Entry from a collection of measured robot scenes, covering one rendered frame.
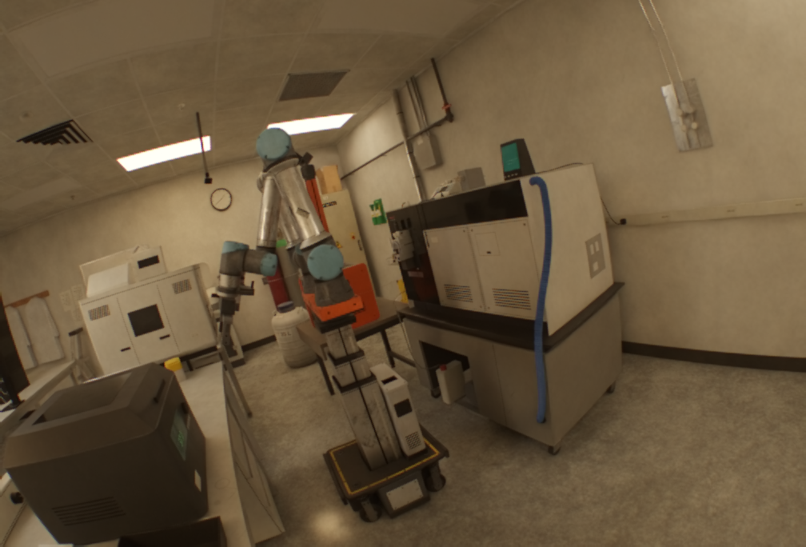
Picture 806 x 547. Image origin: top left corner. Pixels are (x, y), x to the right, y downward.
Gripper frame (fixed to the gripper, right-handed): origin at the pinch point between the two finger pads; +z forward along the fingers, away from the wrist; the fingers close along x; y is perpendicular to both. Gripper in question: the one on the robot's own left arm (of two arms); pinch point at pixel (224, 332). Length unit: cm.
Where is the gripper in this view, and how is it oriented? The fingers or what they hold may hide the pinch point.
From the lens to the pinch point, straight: 125.3
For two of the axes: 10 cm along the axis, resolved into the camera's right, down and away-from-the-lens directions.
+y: -8.2, -1.4, -5.5
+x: 5.5, 0.8, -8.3
